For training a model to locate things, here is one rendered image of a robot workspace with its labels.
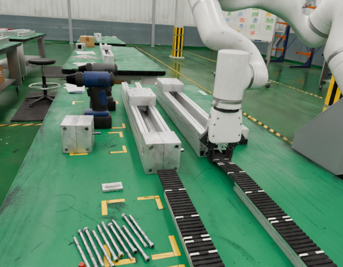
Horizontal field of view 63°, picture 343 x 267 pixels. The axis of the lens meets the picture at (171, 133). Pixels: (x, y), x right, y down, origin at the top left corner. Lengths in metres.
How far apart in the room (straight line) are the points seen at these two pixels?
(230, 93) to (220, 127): 0.10
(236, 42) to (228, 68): 0.13
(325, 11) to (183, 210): 0.87
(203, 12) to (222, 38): 0.10
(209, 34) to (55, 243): 0.66
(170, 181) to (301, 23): 0.80
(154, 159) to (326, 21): 0.79
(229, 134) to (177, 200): 0.29
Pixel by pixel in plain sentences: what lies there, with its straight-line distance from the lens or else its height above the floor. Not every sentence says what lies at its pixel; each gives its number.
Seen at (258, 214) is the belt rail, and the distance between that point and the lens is 0.69.
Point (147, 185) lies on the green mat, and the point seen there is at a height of 0.78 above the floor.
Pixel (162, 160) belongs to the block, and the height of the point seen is 0.82.
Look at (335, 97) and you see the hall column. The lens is 4.15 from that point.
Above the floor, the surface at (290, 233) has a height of 0.81.
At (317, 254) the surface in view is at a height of 0.81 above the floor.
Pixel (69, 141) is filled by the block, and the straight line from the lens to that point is 0.94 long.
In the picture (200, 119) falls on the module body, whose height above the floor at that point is 0.84.
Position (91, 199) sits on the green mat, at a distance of 0.71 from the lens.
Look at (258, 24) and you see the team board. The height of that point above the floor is 1.29.
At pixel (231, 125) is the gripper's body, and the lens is 0.83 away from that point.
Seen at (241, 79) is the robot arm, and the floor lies 1.05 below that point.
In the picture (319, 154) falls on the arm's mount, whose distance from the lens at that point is 1.04.
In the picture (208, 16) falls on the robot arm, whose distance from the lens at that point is 0.90.
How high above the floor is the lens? 1.18
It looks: 21 degrees down
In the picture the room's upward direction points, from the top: 4 degrees clockwise
